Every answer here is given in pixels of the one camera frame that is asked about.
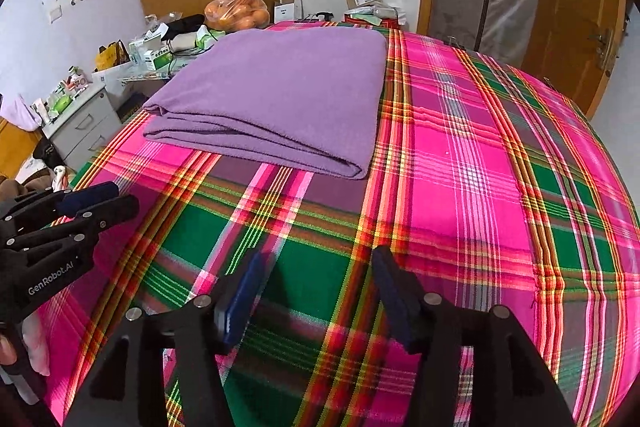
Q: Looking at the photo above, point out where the metal door handle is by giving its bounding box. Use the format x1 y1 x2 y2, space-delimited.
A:
589 28 617 72

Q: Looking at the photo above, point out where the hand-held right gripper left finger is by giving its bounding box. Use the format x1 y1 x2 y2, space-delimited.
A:
65 251 268 427

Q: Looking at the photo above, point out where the bag of oranges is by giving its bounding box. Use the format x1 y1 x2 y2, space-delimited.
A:
204 0 271 32

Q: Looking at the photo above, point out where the plaid bed sheet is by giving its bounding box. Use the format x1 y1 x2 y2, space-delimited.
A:
42 21 640 427

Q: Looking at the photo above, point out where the wooden door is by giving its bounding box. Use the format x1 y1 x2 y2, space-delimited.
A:
520 0 628 120

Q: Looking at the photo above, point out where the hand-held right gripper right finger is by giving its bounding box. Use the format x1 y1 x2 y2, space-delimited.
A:
371 245 576 427

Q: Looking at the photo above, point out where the red box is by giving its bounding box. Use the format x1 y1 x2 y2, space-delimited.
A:
344 14 405 30

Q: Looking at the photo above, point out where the green white medicine box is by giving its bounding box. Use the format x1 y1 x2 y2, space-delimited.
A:
144 48 173 70
129 38 161 62

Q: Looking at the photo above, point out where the small white box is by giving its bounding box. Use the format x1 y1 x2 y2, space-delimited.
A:
273 0 304 24

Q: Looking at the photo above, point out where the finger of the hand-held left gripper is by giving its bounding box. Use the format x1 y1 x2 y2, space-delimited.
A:
0 181 121 228
0 194 141 258

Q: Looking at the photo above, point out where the grey drawer cabinet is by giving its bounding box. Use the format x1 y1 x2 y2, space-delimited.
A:
37 87 123 170

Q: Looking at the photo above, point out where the purple knit sweater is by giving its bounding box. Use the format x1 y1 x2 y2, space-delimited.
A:
142 27 388 181

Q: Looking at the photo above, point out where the black pouch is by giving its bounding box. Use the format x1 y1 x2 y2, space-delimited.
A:
160 14 206 40

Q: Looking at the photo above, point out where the person's left hand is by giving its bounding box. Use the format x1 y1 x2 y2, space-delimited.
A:
0 314 51 378

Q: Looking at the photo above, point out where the pink cloth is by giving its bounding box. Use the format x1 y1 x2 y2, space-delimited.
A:
0 94 30 131

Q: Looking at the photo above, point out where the green tissue pack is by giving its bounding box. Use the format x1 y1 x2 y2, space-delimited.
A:
192 25 223 50

